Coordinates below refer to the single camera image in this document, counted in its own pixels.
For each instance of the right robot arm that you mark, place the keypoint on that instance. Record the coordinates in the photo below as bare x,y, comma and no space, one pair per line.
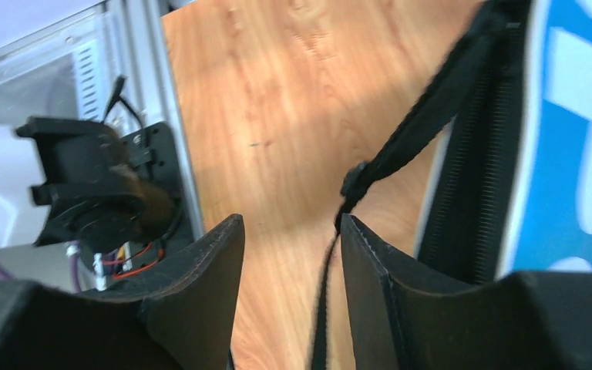
73,180

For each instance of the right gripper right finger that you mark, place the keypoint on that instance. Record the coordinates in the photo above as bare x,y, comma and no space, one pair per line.
405,315

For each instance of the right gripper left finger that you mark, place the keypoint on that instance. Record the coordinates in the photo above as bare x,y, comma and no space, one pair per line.
177,315

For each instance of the blue racket bag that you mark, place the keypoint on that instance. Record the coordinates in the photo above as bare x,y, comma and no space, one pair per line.
511,184

